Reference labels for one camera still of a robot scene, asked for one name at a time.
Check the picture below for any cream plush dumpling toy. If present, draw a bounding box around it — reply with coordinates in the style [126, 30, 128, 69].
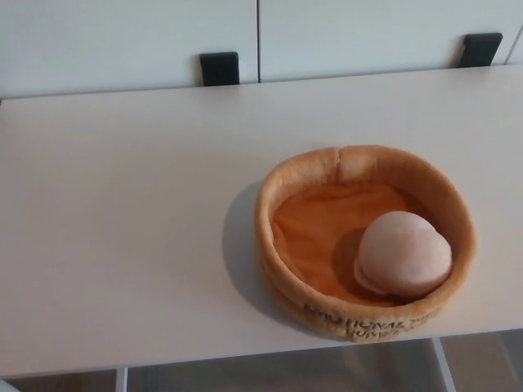
[353, 212, 454, 296]

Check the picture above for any orange plush round plate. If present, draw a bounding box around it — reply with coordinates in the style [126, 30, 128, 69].
[253, 143, 477, 341]

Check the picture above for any black cabinet handle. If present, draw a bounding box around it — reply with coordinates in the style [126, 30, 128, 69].
[463, 33, 503, 67]
[199, 51, 240, 87]

